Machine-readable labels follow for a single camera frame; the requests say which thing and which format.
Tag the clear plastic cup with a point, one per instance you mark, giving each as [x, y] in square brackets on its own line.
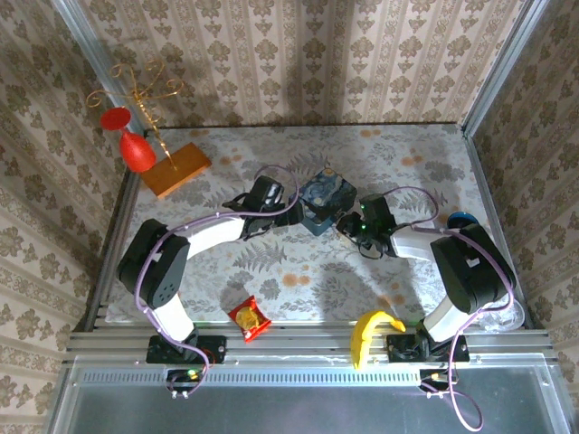
[497, 323]

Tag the blue cup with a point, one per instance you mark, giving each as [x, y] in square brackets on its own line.
[463, 219]

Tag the yellow banana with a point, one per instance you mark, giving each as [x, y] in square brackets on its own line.
[362, 334]

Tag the red snack packet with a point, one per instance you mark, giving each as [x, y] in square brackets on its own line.
[248, 318]

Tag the orange wooden block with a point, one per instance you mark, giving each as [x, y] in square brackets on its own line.
[181, 169]

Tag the aluminium frame rail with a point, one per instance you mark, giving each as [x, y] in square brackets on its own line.
[307, 339]

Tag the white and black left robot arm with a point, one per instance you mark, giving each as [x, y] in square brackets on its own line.
[158, 267]

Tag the aluminium frame post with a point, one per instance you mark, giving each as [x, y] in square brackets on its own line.
[86, 50]
[502, 68]

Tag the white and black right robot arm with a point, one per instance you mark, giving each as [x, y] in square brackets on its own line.
[470, 267]

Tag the red plastic wine glass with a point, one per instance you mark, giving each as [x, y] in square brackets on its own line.
[135, 151]

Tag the grey metal sheet tray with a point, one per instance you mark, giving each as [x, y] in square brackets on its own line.
[294, 411]

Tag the starry night painted box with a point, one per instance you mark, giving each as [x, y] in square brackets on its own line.
[328, 194]

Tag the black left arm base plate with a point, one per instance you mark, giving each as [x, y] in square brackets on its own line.
[215, 350]

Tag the floral tablecloth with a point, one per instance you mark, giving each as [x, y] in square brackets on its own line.
[316, 280]

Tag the black power connector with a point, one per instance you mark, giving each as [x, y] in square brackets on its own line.
[183, 377]
[436, 380]

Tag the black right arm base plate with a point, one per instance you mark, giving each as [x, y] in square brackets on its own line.
[400, 350]

